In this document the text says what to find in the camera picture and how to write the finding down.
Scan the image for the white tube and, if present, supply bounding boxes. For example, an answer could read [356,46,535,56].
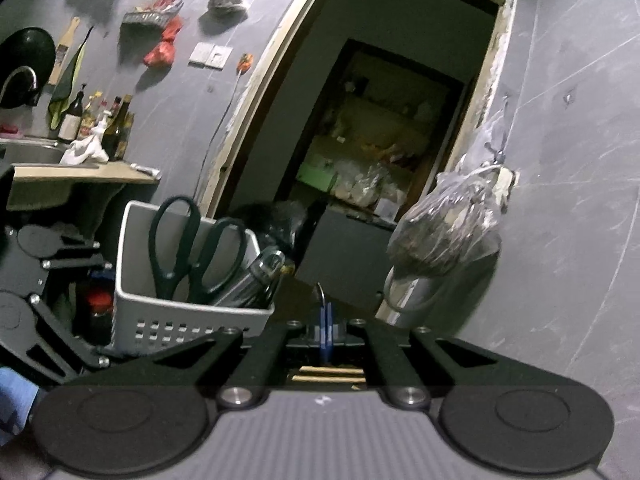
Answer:
[127,161,162,179]

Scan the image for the white wall switch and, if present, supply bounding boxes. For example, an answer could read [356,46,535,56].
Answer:
[189,41,215,66]

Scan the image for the white hose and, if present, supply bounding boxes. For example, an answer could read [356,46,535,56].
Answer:
[382,265,451,328]

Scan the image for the grey cylindrical handle tool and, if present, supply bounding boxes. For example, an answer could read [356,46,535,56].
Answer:
[240,246,287,307]

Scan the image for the white rag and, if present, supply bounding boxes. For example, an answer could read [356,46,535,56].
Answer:
[60,120,110,166]

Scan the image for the metal wall rack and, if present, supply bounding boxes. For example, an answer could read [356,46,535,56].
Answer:
[121,7,173,27]

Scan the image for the wooden chopstick purple band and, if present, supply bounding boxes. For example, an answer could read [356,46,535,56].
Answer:
[291,375,367,386]

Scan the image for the person's left forearm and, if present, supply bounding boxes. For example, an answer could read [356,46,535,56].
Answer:
[0,366,43,433]

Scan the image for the red plastic bag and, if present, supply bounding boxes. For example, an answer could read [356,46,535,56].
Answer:
[144,16,185,68]

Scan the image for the green cardboard box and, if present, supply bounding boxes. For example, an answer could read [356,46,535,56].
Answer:
[296,155,337,193]

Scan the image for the dark grey cabinet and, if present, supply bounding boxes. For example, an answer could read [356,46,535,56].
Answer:
[294,201,401,313]

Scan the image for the bundle of red packets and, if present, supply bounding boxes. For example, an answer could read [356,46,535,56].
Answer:
[135,0,185,17]

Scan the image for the beige kitchen counter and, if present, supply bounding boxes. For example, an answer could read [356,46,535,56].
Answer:
[7,161,162,211]

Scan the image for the dark bottle red cap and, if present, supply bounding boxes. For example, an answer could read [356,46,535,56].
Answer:
[87,290,115,346]

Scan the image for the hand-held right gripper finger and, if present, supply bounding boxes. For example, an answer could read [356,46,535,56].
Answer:
[145,304,328,408]
[327,304,501,407]

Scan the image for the metal sink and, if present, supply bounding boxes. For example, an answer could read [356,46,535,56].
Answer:
[0,139,71,166]

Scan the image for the cream door frame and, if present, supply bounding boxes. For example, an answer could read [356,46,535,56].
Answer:
[197,0,518,221]

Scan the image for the green hanging cloth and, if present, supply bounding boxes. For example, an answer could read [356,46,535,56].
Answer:
[47,25,96,131]

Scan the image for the clear bag of dried herbs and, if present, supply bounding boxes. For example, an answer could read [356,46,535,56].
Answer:
[387,110,503,278]

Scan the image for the white perforated utensil basket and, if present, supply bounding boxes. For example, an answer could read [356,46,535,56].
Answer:
[114,200,276,358]

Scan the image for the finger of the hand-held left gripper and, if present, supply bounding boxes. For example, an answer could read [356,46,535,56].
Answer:
[20,296,111,383]
[42,241,108,272]

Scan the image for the black wok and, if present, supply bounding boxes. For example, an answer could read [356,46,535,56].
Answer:
[0,27,57,109]

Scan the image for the dark handled scissors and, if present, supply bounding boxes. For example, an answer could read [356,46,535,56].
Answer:
[149,195,249,307]

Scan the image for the cluster of sauce bottles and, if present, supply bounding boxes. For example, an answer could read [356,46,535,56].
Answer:
[56,82,136,162]

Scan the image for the white tap fitting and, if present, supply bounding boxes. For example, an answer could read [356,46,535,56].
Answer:
[492,165,521,213]

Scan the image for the wooden shelf cabinet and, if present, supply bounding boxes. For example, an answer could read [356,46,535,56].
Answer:
[272,37,473,221]

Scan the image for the black garbage bag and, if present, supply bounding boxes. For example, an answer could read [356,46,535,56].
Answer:
[232,199,308,261]

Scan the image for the pile of clear plastic bags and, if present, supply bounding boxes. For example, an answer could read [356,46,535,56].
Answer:
[332,162,396,206]

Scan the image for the curved sink faucet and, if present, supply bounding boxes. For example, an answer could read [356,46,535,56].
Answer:
[0,65,41,107]

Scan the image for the grey power cable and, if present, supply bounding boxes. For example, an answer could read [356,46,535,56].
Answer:
[197,71,246,201]

